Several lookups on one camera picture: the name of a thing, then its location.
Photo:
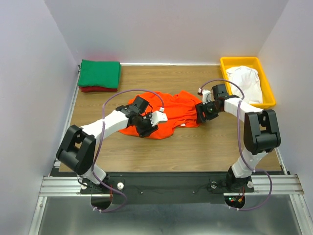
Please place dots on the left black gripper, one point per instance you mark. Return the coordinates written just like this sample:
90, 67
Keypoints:
149, 129

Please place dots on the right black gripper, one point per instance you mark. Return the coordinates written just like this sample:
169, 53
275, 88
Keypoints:
200, 108

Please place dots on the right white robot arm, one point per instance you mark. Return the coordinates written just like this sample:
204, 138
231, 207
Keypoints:
261, 132

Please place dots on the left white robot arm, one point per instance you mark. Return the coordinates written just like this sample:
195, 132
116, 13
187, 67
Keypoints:
80, 146

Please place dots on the white t shirt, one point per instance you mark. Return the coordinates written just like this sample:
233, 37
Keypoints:
248, 80

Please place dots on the yellow plastic bin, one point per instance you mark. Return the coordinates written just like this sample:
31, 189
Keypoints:
252, 62

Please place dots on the folded dark red t shirt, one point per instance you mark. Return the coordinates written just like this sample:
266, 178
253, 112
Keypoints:
90, 89

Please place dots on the folded green t shirt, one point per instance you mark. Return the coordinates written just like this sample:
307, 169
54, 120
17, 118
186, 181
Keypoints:
104, 74

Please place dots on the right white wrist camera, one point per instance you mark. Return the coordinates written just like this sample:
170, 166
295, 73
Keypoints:
206, 95

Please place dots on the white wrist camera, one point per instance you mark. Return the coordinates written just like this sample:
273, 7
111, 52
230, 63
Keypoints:
158, 117
206, 95

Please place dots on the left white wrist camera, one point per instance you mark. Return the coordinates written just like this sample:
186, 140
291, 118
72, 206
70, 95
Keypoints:
158, 117

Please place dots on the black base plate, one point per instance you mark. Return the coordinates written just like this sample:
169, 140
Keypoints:
169, 187

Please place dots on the aluminium rail frame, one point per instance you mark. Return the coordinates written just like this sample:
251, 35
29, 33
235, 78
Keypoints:
69, 187

